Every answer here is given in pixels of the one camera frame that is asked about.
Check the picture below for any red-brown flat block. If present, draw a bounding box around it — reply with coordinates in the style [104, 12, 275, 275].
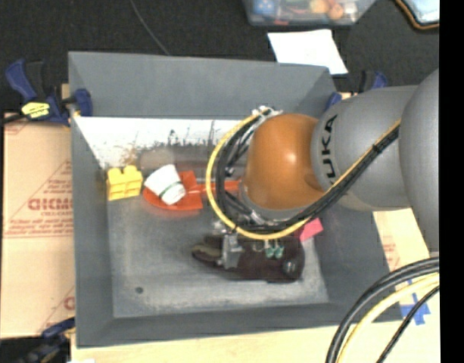
[204, 234, 306, 283]

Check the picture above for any grey metal bin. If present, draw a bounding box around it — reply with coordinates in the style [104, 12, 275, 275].
[67, 51, 403, 348]

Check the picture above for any orange-red toy shovel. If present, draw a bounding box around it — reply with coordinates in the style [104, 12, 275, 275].
[142, 170, 242, 213]

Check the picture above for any white cup with green stripe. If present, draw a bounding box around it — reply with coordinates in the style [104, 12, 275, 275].
[143, 164, 188, 206]

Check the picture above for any pink block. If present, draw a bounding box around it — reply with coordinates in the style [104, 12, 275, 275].
[296, 217, 325, 242]

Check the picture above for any yellow toy brick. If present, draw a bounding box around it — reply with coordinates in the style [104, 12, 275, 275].
[105, 164, 144, 202]

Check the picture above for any brown cardboard board red print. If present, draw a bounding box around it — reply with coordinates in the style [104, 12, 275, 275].
[0, 112, 431, 340]

